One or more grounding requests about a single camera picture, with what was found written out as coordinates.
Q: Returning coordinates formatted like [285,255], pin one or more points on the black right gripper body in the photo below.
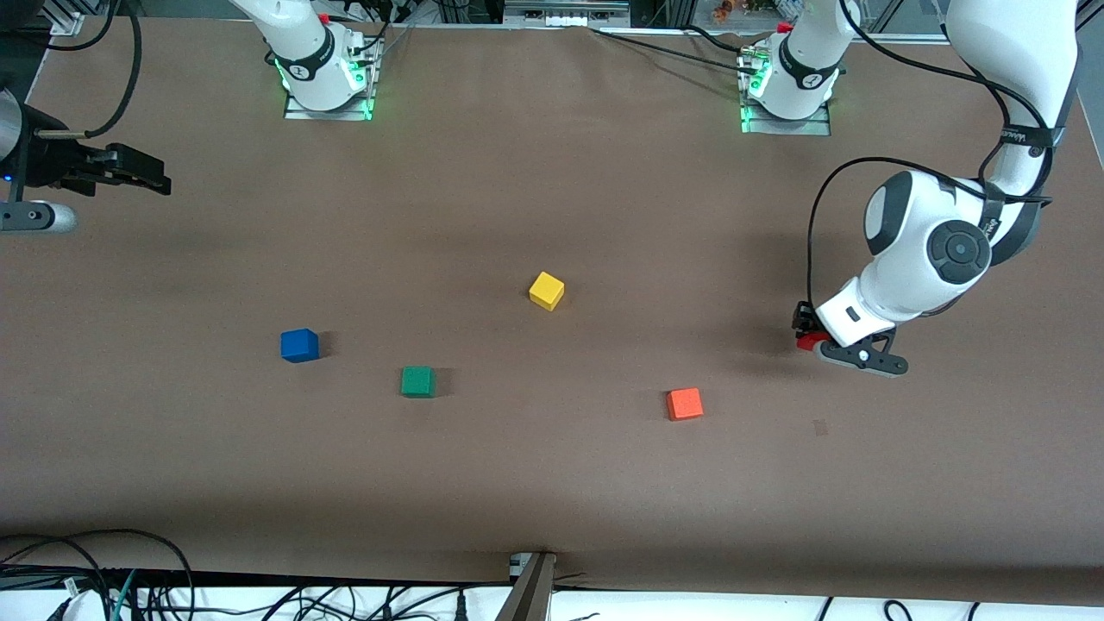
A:
[53,162]

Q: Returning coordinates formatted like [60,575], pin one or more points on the red wooden cube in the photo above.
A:
[808,343]

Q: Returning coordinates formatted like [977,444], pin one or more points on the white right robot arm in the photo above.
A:
[302,52]

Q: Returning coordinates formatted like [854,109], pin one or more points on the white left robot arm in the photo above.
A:
[914,250]

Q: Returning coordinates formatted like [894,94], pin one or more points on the orange wooden cube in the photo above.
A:
[684,404]

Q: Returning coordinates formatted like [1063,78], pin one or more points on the blue wooden cube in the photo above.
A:
[299,346]

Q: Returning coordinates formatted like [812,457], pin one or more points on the yellow wooden cube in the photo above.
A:
[546,291]

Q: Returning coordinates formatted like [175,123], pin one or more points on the green wooden cube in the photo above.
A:
[417,382]

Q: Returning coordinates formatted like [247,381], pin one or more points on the grey power strip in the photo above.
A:
[565,15]

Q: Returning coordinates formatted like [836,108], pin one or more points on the aluminium frame corner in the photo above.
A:
[67,21]

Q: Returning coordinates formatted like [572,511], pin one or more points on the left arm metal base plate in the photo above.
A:
[785,127]

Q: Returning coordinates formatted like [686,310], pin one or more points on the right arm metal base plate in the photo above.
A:
[328,114]

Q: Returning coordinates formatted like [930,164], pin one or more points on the aluminium profile post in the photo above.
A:
[528,595]

